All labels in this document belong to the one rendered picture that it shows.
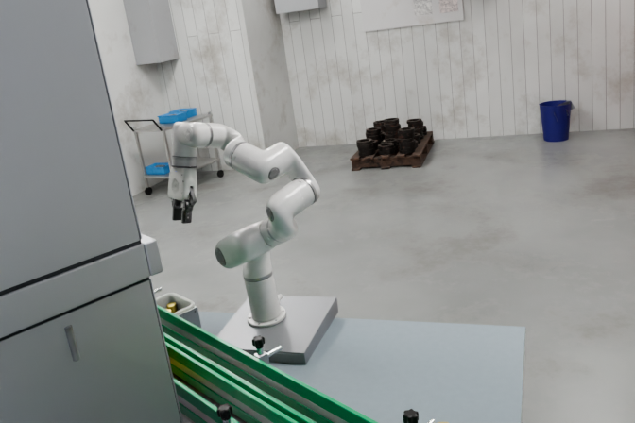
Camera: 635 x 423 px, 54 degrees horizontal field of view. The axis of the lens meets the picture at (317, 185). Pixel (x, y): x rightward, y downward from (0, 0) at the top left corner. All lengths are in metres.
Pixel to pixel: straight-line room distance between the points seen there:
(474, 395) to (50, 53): 1.25
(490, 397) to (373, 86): 6.45
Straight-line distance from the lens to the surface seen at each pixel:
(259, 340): 1.50
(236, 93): 7.38
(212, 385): 1.54
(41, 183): 1.00
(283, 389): 1.47
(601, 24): 7.59
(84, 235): 1.03
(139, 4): 7.42
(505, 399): 1.68
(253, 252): 1.78
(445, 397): 1.69
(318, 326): 1.96
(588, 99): 7.68
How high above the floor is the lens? 1.73
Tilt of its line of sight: 16 degrees down
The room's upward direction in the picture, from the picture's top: 8 degrees counter-clockwise
